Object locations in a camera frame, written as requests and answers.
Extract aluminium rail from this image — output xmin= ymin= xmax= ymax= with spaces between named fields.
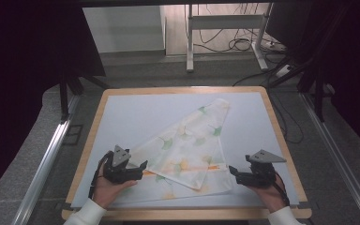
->
xmin=299 ymin=92 xmax=360 ymax=225
xmin=11 ymin=94 xmax=80 ymax=225

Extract white power strip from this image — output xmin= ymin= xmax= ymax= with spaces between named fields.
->
xmin=274 ymin=64 xmax=293 ymax=78

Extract black stand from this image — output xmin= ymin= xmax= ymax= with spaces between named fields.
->
xmin=58 ymin=70 xmax=111 ymax=124
xmin=267 ymin=55 xmax=336 ymax=124

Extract person's left hand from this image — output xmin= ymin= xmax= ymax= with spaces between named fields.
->
xmin=92 ymin=170 xmax=139 ymax=210

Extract person's right hand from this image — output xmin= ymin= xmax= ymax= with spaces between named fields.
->
xmin=247 ymin=182 xmax=287 ymax=215

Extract black floor plate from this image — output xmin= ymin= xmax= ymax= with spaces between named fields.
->
xmin=62 ymin=124 xmax=84 ymax=146

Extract white leaf-print cloth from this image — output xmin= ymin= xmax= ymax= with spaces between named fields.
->
xmin=112 ymin=97 xmax=234 ymax=202

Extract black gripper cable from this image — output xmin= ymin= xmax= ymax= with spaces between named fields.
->
xmin=87 ymin=150 xmax=115 ymax=200
xmin=273 ymin=171 xmax=292 ymax=207

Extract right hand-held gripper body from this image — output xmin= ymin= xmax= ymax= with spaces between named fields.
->
xmin=245 ymin=149 xmax=288 ymax=188

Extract black curtain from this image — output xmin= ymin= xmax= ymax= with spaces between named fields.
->
xmin=0 ymin=0 xmax=107 ymax=204
xmin=264 ymin=0 xmax=360 ymax=161

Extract thin black floor cable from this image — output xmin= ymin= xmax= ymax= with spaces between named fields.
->
xmin=270 ymin=90 xmax=305 ymax=145

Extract white cabinet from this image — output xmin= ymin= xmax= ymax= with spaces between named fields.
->
xmin=82 ymin=5 xmax=167 ymax=54

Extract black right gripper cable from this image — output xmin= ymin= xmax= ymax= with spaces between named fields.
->
xmin=273 ymin=171 xmax=292 ymax=207

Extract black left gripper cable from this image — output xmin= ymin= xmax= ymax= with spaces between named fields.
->
xmin=87 ymin=150 xmax=115 ymax=200

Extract white metal desk frame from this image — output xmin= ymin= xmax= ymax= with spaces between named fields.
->
xmin=186 ymin=3 xmax=272 ymax=74

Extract white table sheet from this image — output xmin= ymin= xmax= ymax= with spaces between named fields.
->
xmin=69 ymin=91 xmax=300 ymax=209

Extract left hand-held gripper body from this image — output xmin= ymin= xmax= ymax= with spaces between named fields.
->
xmin=102 ymin=144 xmax=139 ymax=185

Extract tangle of black floor cables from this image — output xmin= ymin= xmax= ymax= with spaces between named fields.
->
xmin=196 ymin=27 xmax=284 ymax=54

